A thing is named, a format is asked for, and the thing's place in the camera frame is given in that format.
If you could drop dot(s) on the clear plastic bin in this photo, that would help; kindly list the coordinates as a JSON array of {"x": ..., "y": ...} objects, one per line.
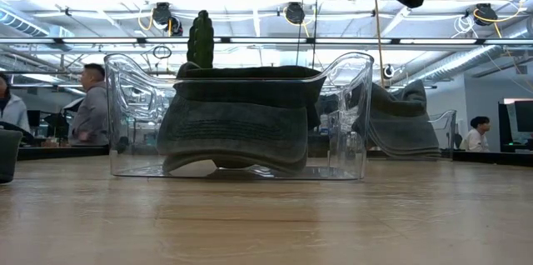
[
  {"x": 449, "y": 131},
  {"x": 125, "y": 131}
]

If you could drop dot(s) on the long ceiling light bar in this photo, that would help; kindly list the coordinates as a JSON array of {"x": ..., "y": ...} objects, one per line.
[{"x": 104, "y": 40}]

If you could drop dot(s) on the person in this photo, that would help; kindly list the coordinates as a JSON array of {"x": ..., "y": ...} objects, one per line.
[
  {"x": 476, "y": 140},
  {"x": 14, "y": 111}
]

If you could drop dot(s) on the black computer monitor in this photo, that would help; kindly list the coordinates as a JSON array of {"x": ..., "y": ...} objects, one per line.
[{"x": 524, "y": 117}]

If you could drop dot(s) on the silver ventilation duct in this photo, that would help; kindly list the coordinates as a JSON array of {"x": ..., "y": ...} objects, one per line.
[
  {"x": 479, "y": 56},
  {"x": 16, "y": 21}
]

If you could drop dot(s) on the white sneakers of person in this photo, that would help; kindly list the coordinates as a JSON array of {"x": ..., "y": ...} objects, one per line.
[{"x": 93, "y": 111}]

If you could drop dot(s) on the green cactus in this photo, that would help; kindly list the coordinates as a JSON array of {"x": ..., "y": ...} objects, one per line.
[{"x": 200, "y": 40}]

